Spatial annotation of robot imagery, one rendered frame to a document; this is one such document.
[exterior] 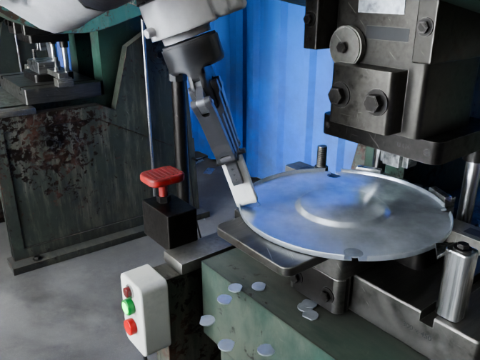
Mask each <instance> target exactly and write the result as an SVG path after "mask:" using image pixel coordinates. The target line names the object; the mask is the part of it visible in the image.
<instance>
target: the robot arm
mask: <svg viewBox="0 0 480 360"><path fill-rule="evenodd" d="M130 1H133V0H0V6H3V7H5V8H7V9H8V10H10V11H12V12H14V13H15V14H17V15H18V16H20V17H21V18H23V19H25V20H27V21H28V22H30V23H31V24H33V25H34V26H37V27H38V28H40V29H43V30H45V31H49V32H51V33H54V34H55V33H59V32H63V31H70V30H73V29H79V28H80V27H82V26H83V25H84V24H86V23H87V22H88V21H90V20H92V19H94V18H96V17H98V16H100V15H101V14H103V13H105V12H107V11H108V10H111V9H116V8H118V7H120V6H123V5H124V4H127V3H129V2H130ZM136 5H137V7H139V9H140V12H141V15H142V17H143V20H144V23H145V24H146V27H147V29H145V30H144V36H145V37H146V38H147V39H150V38H151V40H152V43H153V42H156V41H160V40H162V42H163V44H164V46H168V45H171V44H172V45H171V46H168V47H165V48H163V49H162V50H163V51H162V55H163V57H164V60H165V62H166V65H167V68H168V70H169V73H170V74H171V75H172V76H180V75H182V74H186V75H187V76H188V82H189V86H190V87H189V88H188V91H189V95H190V97H191V100H192V101H191V102H190V104H191V105H190V106H191V108H192V110H193V112H194V113H195V115H196V117H197V119H198V120H199V123H200V124H201V127H202V129H203V131H204V134H205V136H206V139H207V141H208V143H209V145H210V147H211V150H212V151H213V154H214V156H215V158H216V166H222V168H223V170H224V173H225V175H226V179H227V181H228V183H229V187H230V189H231V192H232V194H233V197H234V200H235V202H236V206H237V207H239V204H241V206H246V205H248V204H252V203H256V202H257V199H258V197H257V195H256V191H255V188H254V185H253V183H252V180H251V177H250V174H249V171H248V169H247V166H246V163H245V161H244V157H243V154H244V153H246V149H245V147H244V148H241V149H240V148H239V147H240V146H241V142H240V140H239V137H238V134H237V132H236V127H235V125H234V120H233V118H232V115H231V111H230V108H229V104H228V101H227V99H226V94H225V91H224V85H223V84H224V83H223V81H222V80H221V77H220V76H219V75H218V76H216V74H215V72H214V70H213V68H212V64H215V63H216V62H218V61H221V60H222V59H223V58H224V55H225V53H224V50H223V47H222V45H221V41H220V38H219V35H218V32H216V31H215V30H213V31H209V30H211V26H210V22H213V21H215V20H217V19H218V18H219V17H222V16H226V15H228V14H231V13H234V12H235V11H239V10H241V9H244V8H246V5H247V1H246V0H136ZM206 31H208V32H206ZM204 32H206V33H204ZM197 35H198V36H197ZM185 39H186V40H185ZM177 42H178V43H177Z"/></svg>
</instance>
